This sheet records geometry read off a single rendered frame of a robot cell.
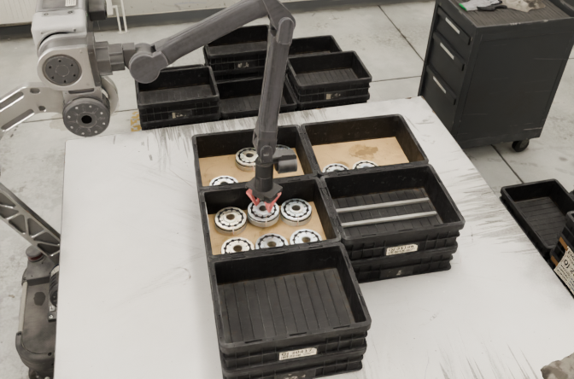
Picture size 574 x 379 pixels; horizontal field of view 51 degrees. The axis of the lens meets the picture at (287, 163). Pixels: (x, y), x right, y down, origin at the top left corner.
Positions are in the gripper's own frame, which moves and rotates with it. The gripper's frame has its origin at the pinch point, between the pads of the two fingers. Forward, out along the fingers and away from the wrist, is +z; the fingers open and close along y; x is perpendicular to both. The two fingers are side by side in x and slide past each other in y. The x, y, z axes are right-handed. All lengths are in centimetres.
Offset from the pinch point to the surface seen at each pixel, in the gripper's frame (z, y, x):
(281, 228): 6.0, -7.0, -0.5
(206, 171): 6.7, 31.2, -8.0
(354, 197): 5.8, -19.0, -27.3
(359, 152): 6, -8, -50
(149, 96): 42, 121, -66
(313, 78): 41, 61, -131
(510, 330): 18, -82, -16
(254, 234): 6.2, -1.6, 6.7
